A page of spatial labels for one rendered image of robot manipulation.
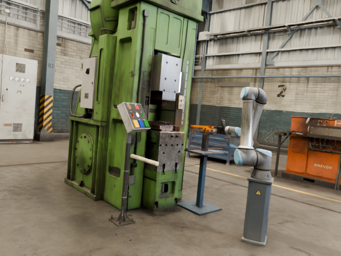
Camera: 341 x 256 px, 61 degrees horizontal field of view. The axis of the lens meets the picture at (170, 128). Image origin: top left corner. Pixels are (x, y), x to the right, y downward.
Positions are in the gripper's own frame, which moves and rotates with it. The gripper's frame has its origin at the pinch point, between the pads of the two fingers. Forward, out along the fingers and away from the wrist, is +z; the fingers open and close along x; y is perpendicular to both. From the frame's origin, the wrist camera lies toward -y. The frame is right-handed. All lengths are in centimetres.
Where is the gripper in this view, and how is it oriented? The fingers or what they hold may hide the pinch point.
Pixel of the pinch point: (213, 126)
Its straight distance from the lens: 330.7
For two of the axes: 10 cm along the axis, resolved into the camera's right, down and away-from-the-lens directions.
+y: -0.9, 10.0, 0.4
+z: -6.4, -0.9, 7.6
